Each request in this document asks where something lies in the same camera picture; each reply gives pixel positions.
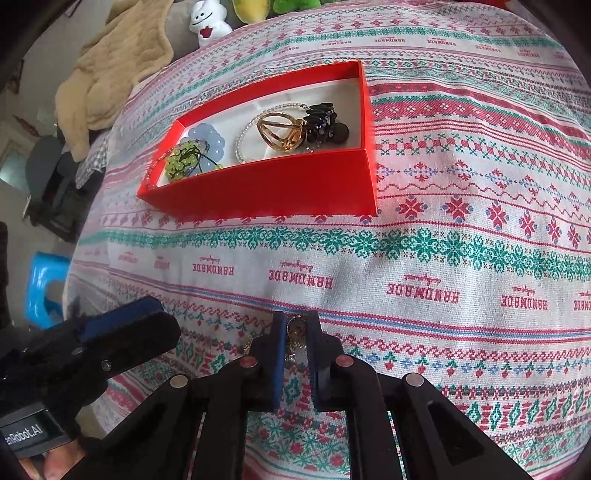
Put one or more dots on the red cardboard box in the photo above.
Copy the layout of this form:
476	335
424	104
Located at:
277	187

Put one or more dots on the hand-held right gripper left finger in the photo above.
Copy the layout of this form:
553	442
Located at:
277	364

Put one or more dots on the yellow carrot plush toy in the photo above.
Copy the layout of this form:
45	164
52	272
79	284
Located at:
251	9

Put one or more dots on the green tree plush toy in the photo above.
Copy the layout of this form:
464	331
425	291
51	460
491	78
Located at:
295	4

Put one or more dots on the gold metal hair clip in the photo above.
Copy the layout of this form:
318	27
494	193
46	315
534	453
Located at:
279	134

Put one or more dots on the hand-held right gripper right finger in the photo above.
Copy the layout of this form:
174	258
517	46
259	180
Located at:
315	364

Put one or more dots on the dark chair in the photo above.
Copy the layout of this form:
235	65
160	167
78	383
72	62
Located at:
60	194

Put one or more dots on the blue plastic stool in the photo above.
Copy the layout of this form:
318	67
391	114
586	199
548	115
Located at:
44	290

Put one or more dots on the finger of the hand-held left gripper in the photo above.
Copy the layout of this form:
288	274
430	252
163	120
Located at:
120	318
134	346

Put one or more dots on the person's left hand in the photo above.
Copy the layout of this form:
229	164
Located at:
60	464

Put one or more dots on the white bunny plush toy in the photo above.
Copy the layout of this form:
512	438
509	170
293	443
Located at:
207	23

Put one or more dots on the black hair clip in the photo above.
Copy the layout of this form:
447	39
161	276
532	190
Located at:
325	124

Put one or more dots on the beige quilted blanket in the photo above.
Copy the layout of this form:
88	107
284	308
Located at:
111	69

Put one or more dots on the grey checked bed sheet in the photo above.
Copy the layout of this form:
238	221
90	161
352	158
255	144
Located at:
92	157

